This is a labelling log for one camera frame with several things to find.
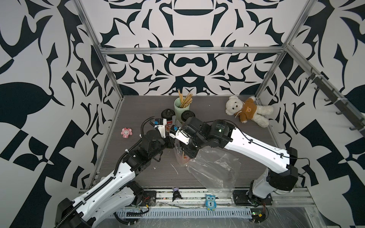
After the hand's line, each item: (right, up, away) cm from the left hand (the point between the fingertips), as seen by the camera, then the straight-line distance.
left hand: (175, 130), depth 73 cm
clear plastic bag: (+23, -23, +7) cm, 34 cm away
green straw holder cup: (+1, +10, +22) cm, 25 cm away
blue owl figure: (+17, -36, -2) cm, 40 cm away
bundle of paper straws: (+6, +16, +22) cm, 28 cm away
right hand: (+3, -7, -7) cm, 10 cm away
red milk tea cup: (-6, +8, +16) cm, 19 cm away
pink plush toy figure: (-33, -4, +19) cm, 38 cm away
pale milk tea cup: (+6, +8, +14) cm, 17 cm away
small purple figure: (0, -33, +1) cm, 33 cm away
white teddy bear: (+50, +10, +29) cm, 59 cm away
